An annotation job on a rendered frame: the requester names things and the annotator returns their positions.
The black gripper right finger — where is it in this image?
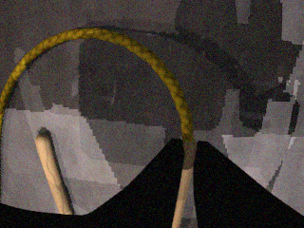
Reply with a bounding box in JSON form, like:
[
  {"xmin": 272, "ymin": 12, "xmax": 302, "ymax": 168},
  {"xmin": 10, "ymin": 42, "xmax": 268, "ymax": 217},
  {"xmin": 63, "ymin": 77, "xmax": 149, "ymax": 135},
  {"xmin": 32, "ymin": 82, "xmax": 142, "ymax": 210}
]
[{"xmin": 193, "ymin": 141, "xmax": 304, "ymax": 228}]

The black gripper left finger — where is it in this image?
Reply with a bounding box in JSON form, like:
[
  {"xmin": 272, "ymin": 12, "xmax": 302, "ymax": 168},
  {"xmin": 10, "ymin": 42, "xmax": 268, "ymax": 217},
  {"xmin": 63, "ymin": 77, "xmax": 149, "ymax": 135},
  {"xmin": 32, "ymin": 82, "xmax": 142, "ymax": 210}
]
[{"xmin": 0, "ymin": 138, "xmax": 185, "ymax": 228}]

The light wooden dowel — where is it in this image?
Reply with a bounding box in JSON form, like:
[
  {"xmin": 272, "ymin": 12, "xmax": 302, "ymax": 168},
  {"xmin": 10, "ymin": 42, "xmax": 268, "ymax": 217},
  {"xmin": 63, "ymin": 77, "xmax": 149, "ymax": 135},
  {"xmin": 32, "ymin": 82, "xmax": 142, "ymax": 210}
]
[{"xmin": 35, "ymin": 133, "xmax": 75, "ymax": 216}]

